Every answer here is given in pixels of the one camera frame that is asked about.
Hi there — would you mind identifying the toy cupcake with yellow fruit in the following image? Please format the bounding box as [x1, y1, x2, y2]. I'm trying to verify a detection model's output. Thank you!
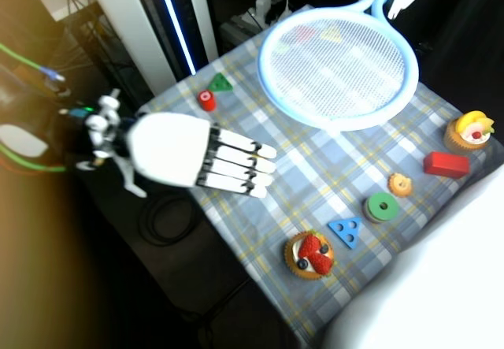
[443, 110, 496, 155]

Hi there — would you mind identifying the red cylinder block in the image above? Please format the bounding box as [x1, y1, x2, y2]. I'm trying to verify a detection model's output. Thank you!
[197, 90, 217, 113]

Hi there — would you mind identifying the red rectangular block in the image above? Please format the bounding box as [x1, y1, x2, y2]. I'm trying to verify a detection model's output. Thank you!
[423, 150, 472, 180]

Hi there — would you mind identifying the blue plaid table cloth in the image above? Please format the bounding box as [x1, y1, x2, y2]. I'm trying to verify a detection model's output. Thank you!
[135, 4, 495, 348]

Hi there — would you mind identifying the small tan round toy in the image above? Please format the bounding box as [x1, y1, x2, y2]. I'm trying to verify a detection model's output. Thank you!
[387, 172, 413, 199]

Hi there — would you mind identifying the white power strip with plugs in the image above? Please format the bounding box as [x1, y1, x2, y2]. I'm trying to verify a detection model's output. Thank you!
[220, 0, 295, 46]

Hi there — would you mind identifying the blue triangle block with holes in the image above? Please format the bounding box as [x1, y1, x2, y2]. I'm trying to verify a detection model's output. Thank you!
[327, 217, 363, 251]

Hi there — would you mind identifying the coiled black floor cable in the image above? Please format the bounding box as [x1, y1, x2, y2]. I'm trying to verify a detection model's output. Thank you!
[137, 195, 198, 247]

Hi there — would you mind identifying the white rounded shell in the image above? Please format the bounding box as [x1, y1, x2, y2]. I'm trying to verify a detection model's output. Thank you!
[322, 159, 504, 349]

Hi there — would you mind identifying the toy cupcake with strawberries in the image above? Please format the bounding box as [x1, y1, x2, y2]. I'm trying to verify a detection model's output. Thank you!
[283, 229, 335, 281]

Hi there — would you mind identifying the green ring block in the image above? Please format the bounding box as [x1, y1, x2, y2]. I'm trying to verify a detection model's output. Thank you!
[362, 191, 401, 224]

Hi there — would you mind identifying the white post with blue light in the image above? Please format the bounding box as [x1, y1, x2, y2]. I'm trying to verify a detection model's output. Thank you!
[80, 0, 220, 96]

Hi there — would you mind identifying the green cable with blue plug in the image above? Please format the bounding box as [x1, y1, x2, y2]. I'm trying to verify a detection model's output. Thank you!
[0, 43, 67, 83]

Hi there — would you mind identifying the light blue toy racket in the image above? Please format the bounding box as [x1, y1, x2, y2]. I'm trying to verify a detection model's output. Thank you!
[256, 0, 421, 132]

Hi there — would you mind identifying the green triangle block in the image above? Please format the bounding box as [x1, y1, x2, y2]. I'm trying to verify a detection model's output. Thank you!
[207, 72, 234, 93]

